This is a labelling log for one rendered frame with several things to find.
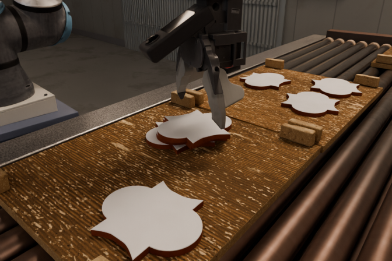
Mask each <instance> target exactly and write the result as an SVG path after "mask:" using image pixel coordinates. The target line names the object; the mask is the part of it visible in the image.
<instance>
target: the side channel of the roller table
mask: <svg viewBox="0 0 392 261"><path fill-rule="evenodd" d="M327 37H332V38H333V39H334V40H336V39H339V38H342V39H344V40H345V41H348V40H355V41H356V43H358V42H360V41H365V42H367V43H368V45H369V44H370V43H379V44H380V46H382V45H383V44H390V45H392V35H388V34H376V33H365V32H358V31H346V30H335V29H330V30H327V34H326V38H327Z"/></svg>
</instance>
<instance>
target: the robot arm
mask: <svg viewBox="0 0 392 261"><path fill-rule="evenodd" d="M12 3H13V4H12V5H8V6H5V4H4V3H3V2H2V1H0V107H6V106H9V105H14V104H17V103H20V102H22V101H24V100H27V99H28V98H30V97H31V96H33V95H34V94H35V89H34V86H33V83H32V81H31V80H30V79H29V77H28V75H27V74H26V72H25V71H24V70H23V68H22V67H21V65H20V62H19V58H18V53H19V52H24V51H29V50H34V49H38V48H43V47H51V46H54V45H57V44H59V43H63V42H64V41H66V40H67V39H68V38H69V36H70V34H71V31H72V17H71V16H70V15H69V13H70V11H69V9H68V7H67V5H66V4H65V3H64V2H63V1H62V0H12ZM242 6H243V0H197V4H196V3H195V4H193V6H191V7H190V8H188V9H187V10H186V11H184V12H183V13H182V14H180V15H179V16H177V17H176V18H175V19H173V20H172V21H171V22H170V23H168V24H167V25H165V26H164V27H163V28H161V29H160V30H159V31H157V32H156V33H155V34H154V35H151V36H150V37H148V38H147V40H145V41H144V42H143V43H141V44H140V45H139V49H140V50H141V52H142V53H143V54H144V56H145V57H146V58H147V59H149V60H150V61H152V62H153V63H158V62H159V61H160V60H162V59H163V58H164V57H166V56H167V55H169V54H170V53H171V52H172V51H174V50H175V49H176V48H177V47H179V49H178V53H177V63H176V72H177V73H176V86H177V94H178V96H179V98H180V99H183V98H184V96H185V93H186V86H187V85H188V83H191V82H193V81H195V80H198V79H201V78H202V83H203V86H204V89H205V91H206V93H207V96H208V104H209V106H210V109H211V113H212V120H213V121H214V122H215V123H216V124H217V125H218V126H219V128H220V129H225V124H226V110H225V108H227V107H229V106H231V105H233V104H234V103H236V102H238V101H240V100H242V99H243V97H244V90H243V88H242V87H241V86H239V85H236V84H233V83H231V82H230V81H229V79H228V76H227V73H226V71H225V70H224V69H223V68H228V67H232V66H240V65H245V64H246V47H247V32H245V31H242V30H241V27H242ZM242 42H244V46H243V57H242V58H240V57H241V46H242Z"/></svg>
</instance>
